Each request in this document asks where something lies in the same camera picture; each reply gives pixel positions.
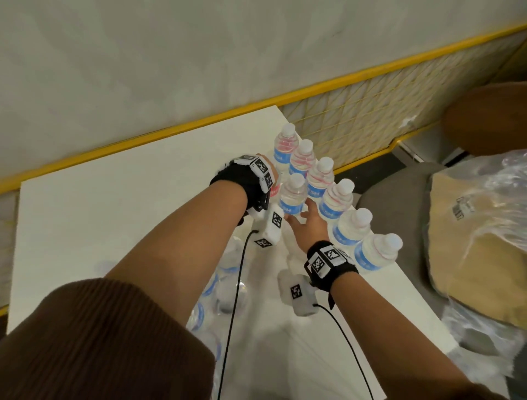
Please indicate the person's left hand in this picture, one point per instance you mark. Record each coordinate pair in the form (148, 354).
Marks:
(275, 177)

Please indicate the person's right hand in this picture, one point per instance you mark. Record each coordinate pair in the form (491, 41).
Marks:
(311, 230)

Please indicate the arranged group of water bottles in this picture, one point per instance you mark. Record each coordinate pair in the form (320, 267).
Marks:
(335, 202)

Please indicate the cluster of water bottles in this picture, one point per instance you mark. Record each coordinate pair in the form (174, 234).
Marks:
(230, 268)

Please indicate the brown cardboard box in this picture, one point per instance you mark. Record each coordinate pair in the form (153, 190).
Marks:
(461, 263)

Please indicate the person's right forearm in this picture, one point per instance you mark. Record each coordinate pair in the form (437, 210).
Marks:
(391, 338)

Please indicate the person's left forearm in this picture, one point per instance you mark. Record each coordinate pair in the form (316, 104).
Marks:
(185, 247)

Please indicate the black wristband with markers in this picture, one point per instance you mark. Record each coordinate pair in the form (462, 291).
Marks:
(329, 268)
(243, 177)

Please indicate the white table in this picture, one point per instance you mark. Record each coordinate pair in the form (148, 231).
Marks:
(123, 198)

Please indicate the brown chair backrest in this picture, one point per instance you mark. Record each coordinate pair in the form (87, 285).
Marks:
(486, 119)

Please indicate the brown sweater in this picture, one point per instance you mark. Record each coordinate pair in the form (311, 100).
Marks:
(82, 346)

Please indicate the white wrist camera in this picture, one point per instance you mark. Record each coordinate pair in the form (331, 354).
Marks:
(300, 294)
(269, 228)

